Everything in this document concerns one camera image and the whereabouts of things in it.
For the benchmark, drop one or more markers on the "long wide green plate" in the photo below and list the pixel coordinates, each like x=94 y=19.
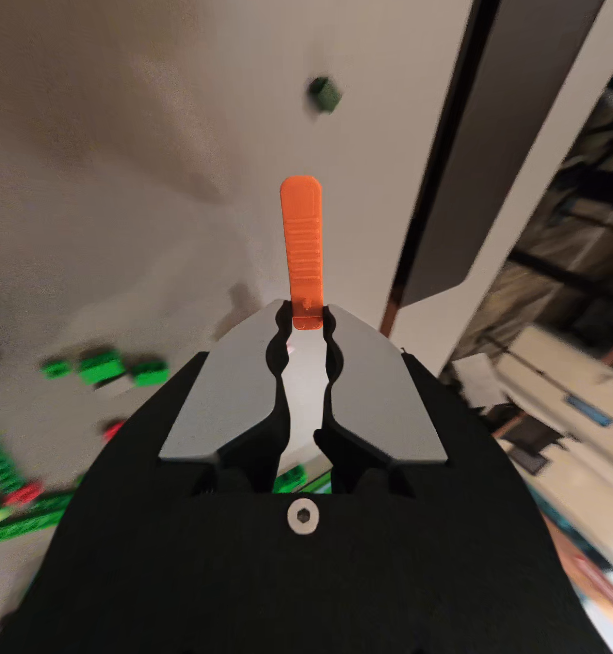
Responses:
x=15 y=526

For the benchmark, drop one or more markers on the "white cardboard box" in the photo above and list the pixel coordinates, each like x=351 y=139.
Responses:
x=566 y=388

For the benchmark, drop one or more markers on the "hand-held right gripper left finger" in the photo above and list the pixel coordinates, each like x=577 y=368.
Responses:
x=219 y=403

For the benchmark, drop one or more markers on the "small dark green brick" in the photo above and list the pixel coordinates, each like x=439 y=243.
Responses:
x=325 y=94

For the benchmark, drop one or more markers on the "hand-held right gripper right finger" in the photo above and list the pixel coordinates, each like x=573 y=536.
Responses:
x=388 y=403

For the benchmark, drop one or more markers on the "grey desk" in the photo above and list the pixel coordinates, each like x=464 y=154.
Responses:
x=132 y=153

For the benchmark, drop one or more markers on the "orange brick separator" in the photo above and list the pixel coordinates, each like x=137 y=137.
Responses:
x=301 y=230

